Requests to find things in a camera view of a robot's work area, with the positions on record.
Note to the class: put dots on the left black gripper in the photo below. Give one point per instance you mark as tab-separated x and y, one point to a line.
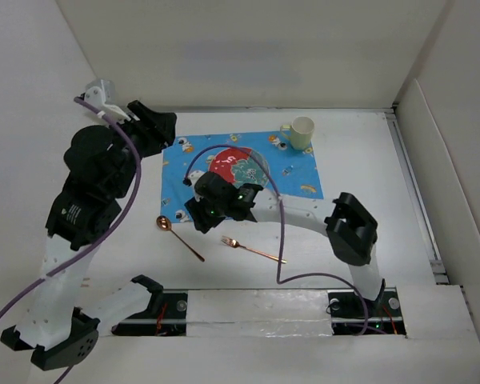
157	128

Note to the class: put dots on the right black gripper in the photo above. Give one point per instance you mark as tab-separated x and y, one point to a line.
202	220

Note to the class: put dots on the red and teal plate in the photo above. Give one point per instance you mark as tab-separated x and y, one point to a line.
239	167

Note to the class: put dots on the copper fork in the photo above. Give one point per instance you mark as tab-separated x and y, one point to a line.
233	243

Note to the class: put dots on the blue space-print cloth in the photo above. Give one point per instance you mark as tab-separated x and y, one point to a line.
294	172

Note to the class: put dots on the pale yellow mug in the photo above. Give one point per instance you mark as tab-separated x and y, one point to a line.
299	132

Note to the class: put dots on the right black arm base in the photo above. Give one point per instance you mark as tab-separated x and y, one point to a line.
383	317

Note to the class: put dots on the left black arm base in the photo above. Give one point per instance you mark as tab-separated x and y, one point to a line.
168	320

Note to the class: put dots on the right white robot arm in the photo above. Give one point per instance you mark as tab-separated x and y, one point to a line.
350	228

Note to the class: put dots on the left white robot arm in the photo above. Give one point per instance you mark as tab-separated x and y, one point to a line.
104	164

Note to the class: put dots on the copper spoon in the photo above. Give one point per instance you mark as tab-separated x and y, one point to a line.
164	224

